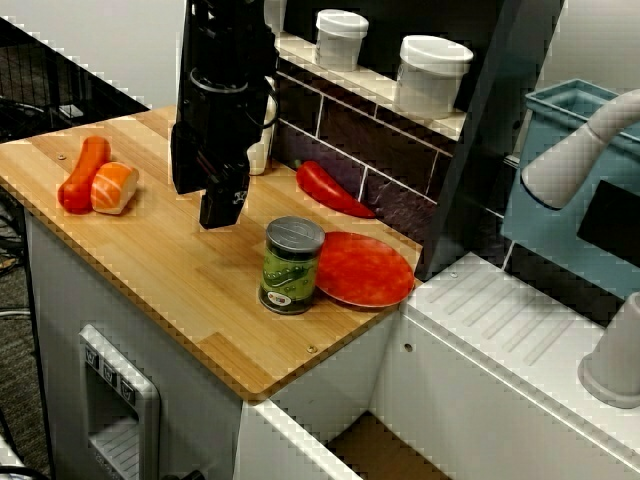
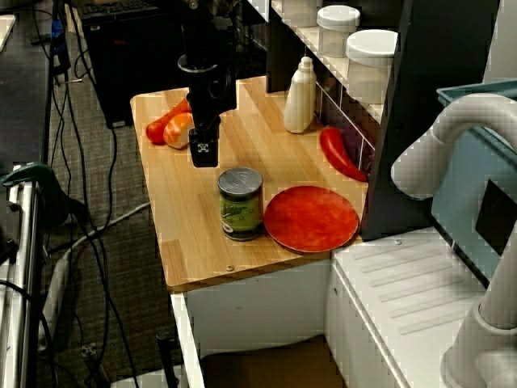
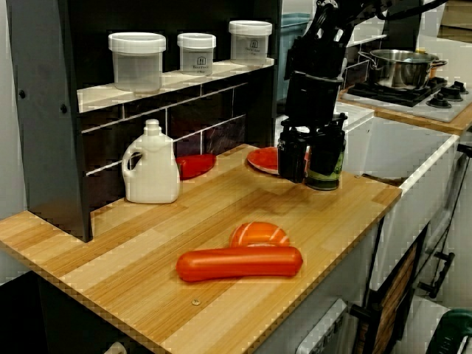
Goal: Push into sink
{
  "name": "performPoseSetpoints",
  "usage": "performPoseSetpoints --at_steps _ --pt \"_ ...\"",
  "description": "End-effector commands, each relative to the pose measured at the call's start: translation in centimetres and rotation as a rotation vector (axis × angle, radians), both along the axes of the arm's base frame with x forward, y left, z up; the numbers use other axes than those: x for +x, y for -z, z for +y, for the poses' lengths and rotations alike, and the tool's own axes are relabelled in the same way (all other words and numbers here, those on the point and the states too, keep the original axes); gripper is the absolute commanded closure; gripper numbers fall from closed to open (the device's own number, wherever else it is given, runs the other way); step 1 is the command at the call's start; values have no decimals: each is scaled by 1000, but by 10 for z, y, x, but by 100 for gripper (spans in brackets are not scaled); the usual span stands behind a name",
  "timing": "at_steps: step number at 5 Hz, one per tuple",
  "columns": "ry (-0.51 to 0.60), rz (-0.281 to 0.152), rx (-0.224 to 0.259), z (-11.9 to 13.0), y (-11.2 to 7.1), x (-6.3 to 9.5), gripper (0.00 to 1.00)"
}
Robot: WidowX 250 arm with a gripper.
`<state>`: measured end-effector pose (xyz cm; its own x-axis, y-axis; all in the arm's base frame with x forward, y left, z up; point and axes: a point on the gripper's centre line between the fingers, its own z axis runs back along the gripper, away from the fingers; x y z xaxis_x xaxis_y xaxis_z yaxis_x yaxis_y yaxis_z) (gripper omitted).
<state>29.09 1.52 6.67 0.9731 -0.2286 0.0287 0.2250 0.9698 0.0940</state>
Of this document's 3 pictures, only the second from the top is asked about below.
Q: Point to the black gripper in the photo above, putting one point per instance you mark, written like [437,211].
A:
[212,95]

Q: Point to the green tin can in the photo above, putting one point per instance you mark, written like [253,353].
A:
[241,210]

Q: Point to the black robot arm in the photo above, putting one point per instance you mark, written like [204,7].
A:
[204,32]

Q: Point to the salmon sushi toy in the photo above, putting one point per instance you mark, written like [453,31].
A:
[177,129]

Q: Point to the orange toy sausage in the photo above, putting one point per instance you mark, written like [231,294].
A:
[155,131]

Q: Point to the white plastic bottle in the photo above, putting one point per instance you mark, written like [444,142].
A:
[300,105]

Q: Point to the black computer tower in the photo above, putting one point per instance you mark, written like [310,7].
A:
[133,60]

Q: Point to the red round plate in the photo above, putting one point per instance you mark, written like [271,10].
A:
[311,220]

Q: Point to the red toy pepper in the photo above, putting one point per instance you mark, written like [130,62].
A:
[337,151]

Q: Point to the green tool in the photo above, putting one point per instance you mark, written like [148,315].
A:
[36,178]

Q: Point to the clear jar white lid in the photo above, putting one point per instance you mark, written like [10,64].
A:
[337,32]
[371,68]

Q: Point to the white power strip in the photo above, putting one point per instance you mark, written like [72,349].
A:
[56,291]

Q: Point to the black tripod pole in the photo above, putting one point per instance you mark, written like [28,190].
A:
[167,359]

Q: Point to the dark shelf unit with tiles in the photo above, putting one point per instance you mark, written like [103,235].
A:
[424,121]

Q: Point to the white toy kitchen cabinet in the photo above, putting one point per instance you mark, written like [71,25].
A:
[404,283]

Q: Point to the grey toy faucet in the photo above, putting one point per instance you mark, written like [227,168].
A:
[456,121]

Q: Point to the teal plastic bin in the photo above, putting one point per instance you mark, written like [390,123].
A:
[464,202]

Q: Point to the silver metal rail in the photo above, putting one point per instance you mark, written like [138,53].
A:
[24,262]

